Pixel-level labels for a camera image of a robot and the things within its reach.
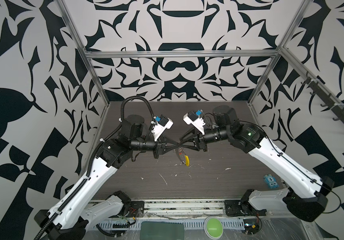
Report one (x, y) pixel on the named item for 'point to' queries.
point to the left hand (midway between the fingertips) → (179, 143)
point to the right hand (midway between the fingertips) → (181, 141)
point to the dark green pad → (162, 230)
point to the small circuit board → (251, 225)
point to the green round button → (213, 227)
